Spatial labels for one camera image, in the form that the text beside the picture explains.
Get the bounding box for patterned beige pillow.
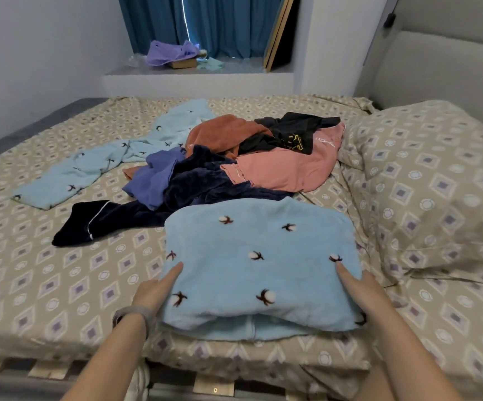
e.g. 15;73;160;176
339;99;483;285

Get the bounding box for person's right hand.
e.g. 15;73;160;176
335;261;397;326

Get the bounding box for person's left hand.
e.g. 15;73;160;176
131;261;186;318

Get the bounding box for light blue fleece pajama pants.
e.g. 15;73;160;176
11;97;217;211

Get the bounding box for person's left forearm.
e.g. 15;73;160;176
60;321;149;401

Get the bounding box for clear plastic bag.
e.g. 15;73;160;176
124;52;148;69

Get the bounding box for bed with patterned beige sheet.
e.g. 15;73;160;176
0;0;483;401

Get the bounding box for person's right forearm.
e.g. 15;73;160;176
367;313;464;401

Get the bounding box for teal small item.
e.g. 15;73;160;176
195;56;226;72

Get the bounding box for blue curtain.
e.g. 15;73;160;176
118;0;284;59

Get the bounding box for navy velvet garment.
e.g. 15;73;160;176
52;146;296;248

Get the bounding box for rust brown garment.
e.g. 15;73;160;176
123;113;274;180

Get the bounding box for black cable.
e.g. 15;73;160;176
382;0;401;30

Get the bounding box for purple-blue garment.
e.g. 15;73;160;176
122;146;190;211

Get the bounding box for small wooden box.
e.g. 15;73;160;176
168;57;200;70

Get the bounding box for grey upholstered headboard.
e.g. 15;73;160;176
354;0;483;143

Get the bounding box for purple cloth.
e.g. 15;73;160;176
145;40;202;69

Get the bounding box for light blue fleece garment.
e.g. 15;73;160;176
160;196;368;343

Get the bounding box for pink shirt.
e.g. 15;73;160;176
220;121;347;194

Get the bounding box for leaning wooden picture frames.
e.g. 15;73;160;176
262;0;301;72

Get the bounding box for black garment yellow print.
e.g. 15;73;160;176
237;111;343;157

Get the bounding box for white shoe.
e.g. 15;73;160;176
123;359;152;401

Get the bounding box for grey band wristwatch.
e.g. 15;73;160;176
111;305;161;341

